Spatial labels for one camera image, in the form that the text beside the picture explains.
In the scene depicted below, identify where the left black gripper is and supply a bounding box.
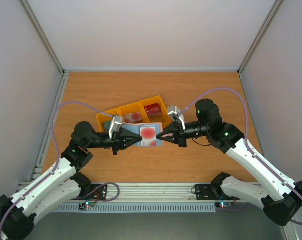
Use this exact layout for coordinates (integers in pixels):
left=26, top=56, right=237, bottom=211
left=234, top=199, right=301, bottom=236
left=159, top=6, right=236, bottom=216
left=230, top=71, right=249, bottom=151
left=86, top=128, right=142, bottom=155

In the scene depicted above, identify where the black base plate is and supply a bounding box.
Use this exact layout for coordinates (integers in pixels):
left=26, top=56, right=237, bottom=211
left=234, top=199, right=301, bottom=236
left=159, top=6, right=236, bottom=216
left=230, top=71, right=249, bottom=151
left=73, top=184, right=107, bottom=201
left=190, top=184, right=238, bottom=201

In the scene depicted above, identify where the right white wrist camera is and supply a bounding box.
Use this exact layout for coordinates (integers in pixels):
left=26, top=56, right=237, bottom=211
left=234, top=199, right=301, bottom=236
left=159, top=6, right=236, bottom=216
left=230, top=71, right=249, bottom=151
left=167, top=105, right=186, bottom=130

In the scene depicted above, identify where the small circuit board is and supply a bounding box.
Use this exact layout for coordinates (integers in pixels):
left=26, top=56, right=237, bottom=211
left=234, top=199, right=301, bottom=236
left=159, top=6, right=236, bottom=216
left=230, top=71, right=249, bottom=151
left=215, top=202, right=233, bottom=209
left=78, top=202, right=95, bottom=211

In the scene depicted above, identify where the right small circuit board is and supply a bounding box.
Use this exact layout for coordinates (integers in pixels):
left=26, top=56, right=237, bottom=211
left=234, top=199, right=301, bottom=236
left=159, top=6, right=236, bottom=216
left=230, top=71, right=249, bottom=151
left=215, top=202, right=233, bottom=209

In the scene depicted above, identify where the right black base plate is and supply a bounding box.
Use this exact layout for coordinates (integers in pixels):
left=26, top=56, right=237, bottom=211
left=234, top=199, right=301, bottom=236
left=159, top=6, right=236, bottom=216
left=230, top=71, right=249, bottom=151
left=190, top=184, right=238, bottom=201

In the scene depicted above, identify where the pink circle card stack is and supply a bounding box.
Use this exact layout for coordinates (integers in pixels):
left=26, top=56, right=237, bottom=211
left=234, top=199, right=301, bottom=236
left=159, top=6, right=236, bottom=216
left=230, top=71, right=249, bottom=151
left=124, top=112, right=142, bottom=124

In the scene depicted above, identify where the red card stack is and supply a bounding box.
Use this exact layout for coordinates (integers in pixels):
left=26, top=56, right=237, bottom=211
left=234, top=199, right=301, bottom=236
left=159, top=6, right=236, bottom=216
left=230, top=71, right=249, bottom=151
left=144, top=103, right=162, bottom=117

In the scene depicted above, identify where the grey slotted cable duct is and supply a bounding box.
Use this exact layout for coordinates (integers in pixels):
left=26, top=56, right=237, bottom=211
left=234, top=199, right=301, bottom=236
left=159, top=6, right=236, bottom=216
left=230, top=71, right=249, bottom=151
left=54, top=202, right=216, bottom=214

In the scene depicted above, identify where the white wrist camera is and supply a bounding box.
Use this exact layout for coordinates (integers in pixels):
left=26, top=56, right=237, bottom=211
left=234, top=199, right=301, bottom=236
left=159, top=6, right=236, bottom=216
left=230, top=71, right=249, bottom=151
left=108, top=115, right=122, bottom=139
left=167, top=105, right=186, bottom=130

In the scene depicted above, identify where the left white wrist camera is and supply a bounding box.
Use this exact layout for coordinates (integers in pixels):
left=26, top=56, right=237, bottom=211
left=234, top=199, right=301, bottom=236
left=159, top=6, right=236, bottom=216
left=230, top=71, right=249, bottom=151
left=108, top=115, right=122, bottom=139

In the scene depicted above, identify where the aluminium front rail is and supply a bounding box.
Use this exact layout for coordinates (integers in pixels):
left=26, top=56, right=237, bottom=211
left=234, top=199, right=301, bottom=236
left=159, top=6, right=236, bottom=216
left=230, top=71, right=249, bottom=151
left=18, top=181, right=266, bottom=203

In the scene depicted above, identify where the teal VIP card stack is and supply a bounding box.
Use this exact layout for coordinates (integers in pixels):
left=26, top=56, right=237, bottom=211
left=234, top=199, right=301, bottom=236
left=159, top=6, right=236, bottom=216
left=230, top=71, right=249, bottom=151
left=102, top=120, right=111, bottom=132

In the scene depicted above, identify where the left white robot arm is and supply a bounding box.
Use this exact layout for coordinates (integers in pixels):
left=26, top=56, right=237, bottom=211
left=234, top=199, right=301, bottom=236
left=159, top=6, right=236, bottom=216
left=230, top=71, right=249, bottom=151
left=0, top=121, right=142, bottom=240

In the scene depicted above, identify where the left small circuit board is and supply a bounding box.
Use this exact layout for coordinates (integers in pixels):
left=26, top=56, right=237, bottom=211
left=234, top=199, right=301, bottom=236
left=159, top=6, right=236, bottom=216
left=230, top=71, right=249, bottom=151
left=78, top=202, right=95, bottom=211

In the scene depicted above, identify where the pink leather card holder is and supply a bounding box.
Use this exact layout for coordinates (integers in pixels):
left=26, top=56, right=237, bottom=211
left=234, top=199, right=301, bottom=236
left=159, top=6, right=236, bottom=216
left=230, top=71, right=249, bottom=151
left=122, top=122, right=163, bottom=148

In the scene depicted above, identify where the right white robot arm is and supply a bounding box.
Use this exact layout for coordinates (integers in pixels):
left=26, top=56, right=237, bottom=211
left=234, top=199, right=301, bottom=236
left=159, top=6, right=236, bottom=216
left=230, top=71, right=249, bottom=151
left=156, top=99, right=302, bottom=227

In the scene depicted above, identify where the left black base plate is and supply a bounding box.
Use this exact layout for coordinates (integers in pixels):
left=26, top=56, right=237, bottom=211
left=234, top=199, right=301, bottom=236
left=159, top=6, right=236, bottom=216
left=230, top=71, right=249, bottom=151
left=73, top=184, right=107, bottom=201

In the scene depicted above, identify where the yellow three-compartment bin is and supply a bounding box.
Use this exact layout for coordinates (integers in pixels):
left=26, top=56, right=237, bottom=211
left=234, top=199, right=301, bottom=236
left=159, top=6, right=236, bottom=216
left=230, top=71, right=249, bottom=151
left=106, top=95, right=172, bottom=127

